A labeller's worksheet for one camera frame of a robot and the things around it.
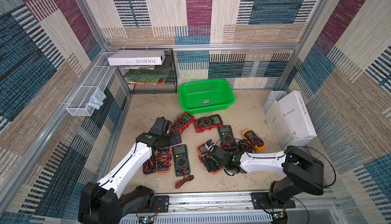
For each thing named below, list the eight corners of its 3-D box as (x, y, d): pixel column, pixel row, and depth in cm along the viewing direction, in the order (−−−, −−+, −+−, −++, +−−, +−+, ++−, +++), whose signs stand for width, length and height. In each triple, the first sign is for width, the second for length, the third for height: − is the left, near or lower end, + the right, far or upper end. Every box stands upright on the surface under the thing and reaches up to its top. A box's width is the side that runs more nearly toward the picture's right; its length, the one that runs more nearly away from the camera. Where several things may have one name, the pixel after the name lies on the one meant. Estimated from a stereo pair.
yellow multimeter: (254, 153, 91) (256, 150, 87) (240, 135, 98) (242, 131, 95) (263, 148, 93) (266, 145, 89) (249, 130, 100) (251, 127, 97)
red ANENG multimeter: (196, 133, 99) (196, 130, 96) (192, 123, 104) (191, 120, 101) (223, 125, 103) (224, 122, 100) (218, 115, 108) (219, 112, 105)
